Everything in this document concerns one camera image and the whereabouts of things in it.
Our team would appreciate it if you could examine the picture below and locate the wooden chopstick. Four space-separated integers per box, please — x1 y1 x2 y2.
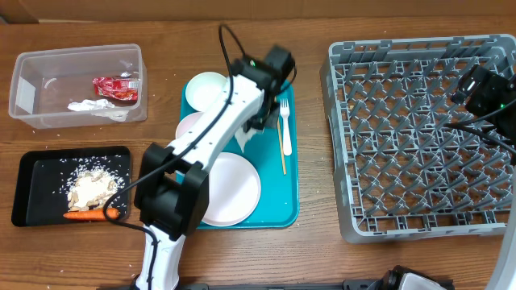
277 117 287 176

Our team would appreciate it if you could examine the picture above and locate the white plastic fork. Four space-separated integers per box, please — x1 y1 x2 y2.
280 98 293 155

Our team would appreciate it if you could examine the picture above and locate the white bowl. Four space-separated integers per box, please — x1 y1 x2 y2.
185 72 227 112

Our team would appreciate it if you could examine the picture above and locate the white round plate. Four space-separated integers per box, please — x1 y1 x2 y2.
202 152 261 227

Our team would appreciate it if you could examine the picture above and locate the pink bowl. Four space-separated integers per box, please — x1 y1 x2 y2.
175 112 203 139

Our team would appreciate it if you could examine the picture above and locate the red snack wrapper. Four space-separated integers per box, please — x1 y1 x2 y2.
92 77 139 102

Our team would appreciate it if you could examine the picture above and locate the orange carrot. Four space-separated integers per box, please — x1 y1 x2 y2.
63 208 120 222

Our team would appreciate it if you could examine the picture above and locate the food scraps pile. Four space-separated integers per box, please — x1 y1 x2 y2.
51 154 131 212

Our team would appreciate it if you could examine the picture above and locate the white napkin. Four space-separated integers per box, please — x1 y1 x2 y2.
234 126 263 153

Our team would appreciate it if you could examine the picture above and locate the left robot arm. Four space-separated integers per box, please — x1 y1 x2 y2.
132 46 295 289

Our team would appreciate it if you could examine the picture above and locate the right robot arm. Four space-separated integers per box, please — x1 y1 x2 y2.
445 64 515 290

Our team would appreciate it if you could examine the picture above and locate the grey dishwasher rack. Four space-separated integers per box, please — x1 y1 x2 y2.
320 35 515 243

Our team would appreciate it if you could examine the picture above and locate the teal serving tray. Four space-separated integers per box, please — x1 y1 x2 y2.
198 82 300 230

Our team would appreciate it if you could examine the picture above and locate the clear plastic bin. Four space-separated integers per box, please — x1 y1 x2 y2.
8 43 148 129

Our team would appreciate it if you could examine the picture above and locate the black plastic tray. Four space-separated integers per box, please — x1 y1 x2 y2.
11 146 131 227

